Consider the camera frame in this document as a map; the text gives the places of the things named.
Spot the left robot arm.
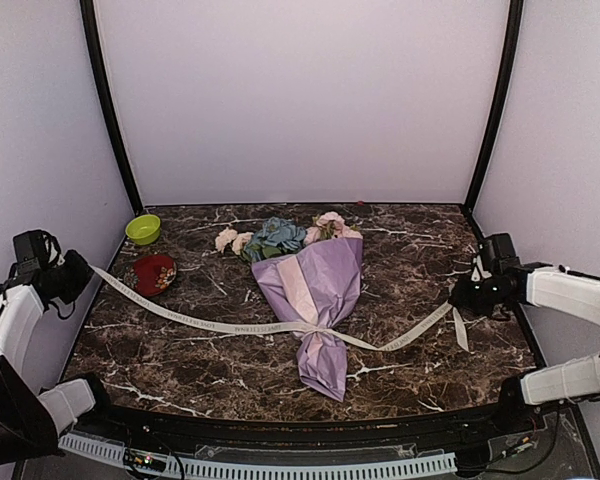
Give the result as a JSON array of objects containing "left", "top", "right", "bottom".
[{"left": 0, "top": 250, "right": 121, "bottom": 465}]

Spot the white fake flower stem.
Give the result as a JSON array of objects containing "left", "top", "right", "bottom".
[{"left": 214, "top": 227, "right": 254, "bottom": 255}]

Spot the black front rail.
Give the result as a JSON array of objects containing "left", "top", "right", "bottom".
[{"left": 77, "top": 383, "right": 565, "bottom": 452}]

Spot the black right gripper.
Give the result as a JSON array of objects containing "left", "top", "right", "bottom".
[{"left": 451, "top": 272, "right": 510, "bottom": 317}]

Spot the lime green bowl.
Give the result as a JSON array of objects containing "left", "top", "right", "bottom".
[{"left": 125, "top": 214, "right": 161, "bottom": 246}]

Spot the purple and pink wrapping paper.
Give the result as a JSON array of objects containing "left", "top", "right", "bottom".
[{"left": 251, "top": 238, "right": 363, "bottom": 402}]

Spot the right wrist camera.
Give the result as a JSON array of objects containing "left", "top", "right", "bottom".
[{"left": 471, "top": 233, "right": 521, "bottom": 282}]

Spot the white printed ribbon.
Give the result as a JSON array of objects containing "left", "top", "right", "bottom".
[{"left": 90, "top": 265, "right": 469, "bottom": 352}]

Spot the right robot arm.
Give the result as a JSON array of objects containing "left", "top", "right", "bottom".
[{"left": 450, "top": 264, "right": 600, "bottom": 434}]

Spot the grey cable duct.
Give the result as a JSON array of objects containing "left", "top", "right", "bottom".
[{"left": 59, "top": 433, "right": 457, "bottom": 479}]

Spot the blue fake flower stem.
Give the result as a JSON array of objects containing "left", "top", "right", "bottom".
[{"left": 239, "top": 217, "right": 307, "bottom": 263}]

